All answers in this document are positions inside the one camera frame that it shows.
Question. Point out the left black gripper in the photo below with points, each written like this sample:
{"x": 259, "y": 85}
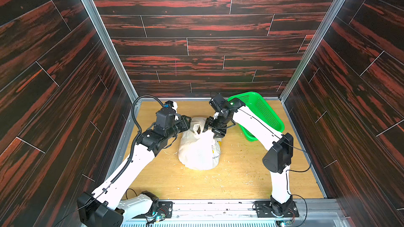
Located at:
{"x": 184, "y": 126}

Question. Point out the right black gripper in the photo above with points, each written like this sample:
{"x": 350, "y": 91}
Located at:
{"x": 215, "y": 129}

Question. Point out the white plastic bag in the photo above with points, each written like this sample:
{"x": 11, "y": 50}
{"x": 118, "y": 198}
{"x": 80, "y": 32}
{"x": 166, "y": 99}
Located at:
{"x": 199, "y": 150}

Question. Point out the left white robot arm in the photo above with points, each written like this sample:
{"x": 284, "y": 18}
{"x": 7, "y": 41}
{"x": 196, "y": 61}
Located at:
{"x": 104, "y": 207}

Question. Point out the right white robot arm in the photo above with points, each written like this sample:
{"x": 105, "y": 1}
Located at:
{"x": 279, "y": 146}

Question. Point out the green plastic basket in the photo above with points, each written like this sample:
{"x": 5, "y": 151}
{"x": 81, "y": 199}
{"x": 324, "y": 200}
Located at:
{"x": 256, "y": 103}

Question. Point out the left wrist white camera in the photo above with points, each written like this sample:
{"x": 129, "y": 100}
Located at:
{"x": 174, "y": 106}

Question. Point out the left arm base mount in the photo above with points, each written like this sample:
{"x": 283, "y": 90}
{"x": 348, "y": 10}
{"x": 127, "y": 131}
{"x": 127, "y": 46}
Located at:
{"x": 158, "y": 211}

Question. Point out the metal front rail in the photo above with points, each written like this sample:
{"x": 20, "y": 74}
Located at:
{"x": 222, "y": 213}

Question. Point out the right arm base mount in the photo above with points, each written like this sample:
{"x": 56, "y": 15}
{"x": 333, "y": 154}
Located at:
{"x": 285, "y": 213}

